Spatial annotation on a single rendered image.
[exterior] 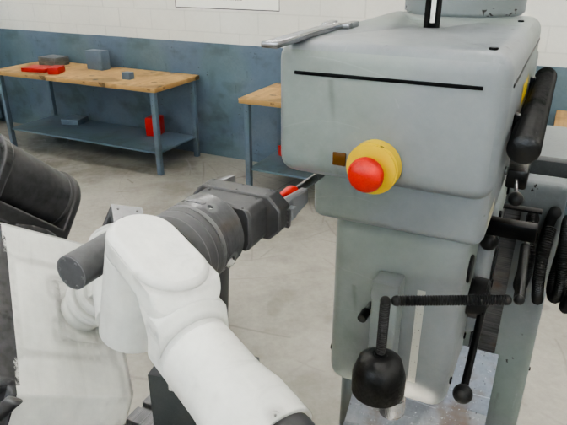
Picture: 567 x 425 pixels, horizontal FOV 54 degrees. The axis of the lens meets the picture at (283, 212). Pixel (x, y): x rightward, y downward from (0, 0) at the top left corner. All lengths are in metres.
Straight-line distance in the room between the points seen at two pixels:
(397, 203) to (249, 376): 0.41
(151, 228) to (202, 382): 0.15
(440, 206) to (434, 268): 0.12
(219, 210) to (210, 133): 5.67
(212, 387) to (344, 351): 0.56
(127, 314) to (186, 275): 0.09
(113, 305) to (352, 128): 0.32
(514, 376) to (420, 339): 0.61
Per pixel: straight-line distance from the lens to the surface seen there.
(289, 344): 3.24
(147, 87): 5.56
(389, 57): 0.63
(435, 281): 0.85
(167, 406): 1.34
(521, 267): 0.85
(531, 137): 0.65
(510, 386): 1.51
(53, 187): 0.83
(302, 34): 0.66
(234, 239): 0.59
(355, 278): 0.88
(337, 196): 0.79
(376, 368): 0.76
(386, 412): 1.11
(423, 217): 0.77
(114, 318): 0.54
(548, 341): 3.60
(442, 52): 0.62
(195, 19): 6.10
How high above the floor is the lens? 1.97
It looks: 24 degrees down
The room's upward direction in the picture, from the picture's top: straight up
